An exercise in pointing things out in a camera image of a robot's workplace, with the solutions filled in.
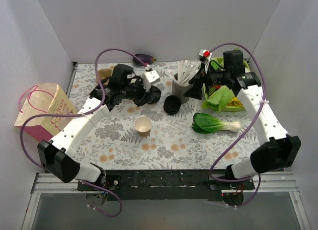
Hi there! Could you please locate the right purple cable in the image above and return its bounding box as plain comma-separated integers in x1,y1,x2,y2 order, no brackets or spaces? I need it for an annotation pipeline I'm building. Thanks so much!
207,42,268,208

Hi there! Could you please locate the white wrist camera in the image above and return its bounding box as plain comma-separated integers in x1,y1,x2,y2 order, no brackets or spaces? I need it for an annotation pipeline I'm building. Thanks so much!
141,64,160,92
196,49,212,64

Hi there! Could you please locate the green lettuce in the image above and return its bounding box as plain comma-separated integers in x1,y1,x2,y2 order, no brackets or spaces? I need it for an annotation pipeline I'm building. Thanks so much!
210,58,224,71

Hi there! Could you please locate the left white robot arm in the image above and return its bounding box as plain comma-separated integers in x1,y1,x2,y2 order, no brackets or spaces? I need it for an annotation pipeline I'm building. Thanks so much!
37,64,161,190

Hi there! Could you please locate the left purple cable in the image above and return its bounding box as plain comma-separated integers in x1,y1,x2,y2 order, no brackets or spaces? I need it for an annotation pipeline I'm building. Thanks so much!
19,48,150,218

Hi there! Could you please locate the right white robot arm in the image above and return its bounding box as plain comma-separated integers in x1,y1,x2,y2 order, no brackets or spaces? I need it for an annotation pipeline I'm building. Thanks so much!
184,50,301,189

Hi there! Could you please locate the paper bag with pink handles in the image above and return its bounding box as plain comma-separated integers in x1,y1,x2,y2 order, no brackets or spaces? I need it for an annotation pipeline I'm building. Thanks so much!
14,82,77,141

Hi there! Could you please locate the grey holder cup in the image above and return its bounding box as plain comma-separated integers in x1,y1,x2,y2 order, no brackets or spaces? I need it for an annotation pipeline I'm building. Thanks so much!
171,74,192,104

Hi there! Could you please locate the yellow flower vegetable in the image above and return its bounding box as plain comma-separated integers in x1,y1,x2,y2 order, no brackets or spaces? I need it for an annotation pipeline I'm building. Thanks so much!
227,96,244,107

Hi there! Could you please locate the floral table mat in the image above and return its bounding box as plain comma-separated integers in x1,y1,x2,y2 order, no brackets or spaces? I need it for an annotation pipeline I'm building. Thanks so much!
74,62,260,170

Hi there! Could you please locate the purple cable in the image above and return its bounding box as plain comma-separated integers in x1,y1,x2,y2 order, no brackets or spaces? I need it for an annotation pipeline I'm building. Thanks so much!
207,42,268,208
19,48,150,218

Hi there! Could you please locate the bok choy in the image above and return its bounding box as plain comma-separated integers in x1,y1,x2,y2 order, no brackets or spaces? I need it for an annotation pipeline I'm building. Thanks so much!
192,113,241,134

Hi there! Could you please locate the green plastic basket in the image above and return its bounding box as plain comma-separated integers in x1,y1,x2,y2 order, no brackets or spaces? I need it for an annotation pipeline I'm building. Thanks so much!
202,56,250,113

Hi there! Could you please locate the cardboard cup carrier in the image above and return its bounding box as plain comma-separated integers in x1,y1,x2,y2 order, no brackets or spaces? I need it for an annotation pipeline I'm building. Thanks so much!
96,68,113,86

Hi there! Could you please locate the purple eggplant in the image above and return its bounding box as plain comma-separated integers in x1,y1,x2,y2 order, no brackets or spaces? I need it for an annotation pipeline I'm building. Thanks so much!
132,53,156,67

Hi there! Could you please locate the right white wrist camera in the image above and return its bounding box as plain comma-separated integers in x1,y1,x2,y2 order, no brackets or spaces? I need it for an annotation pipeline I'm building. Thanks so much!
196,49,212,64

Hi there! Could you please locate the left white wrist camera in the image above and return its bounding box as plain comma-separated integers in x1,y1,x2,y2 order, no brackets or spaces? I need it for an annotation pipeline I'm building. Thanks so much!
141,64,160,92

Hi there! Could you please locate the stack of black lids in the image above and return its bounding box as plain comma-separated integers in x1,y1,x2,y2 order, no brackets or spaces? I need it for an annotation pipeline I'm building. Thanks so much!
163,95,181,115

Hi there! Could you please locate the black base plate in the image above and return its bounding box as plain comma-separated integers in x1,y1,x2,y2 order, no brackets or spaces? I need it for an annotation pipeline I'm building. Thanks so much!
77,168,255,202

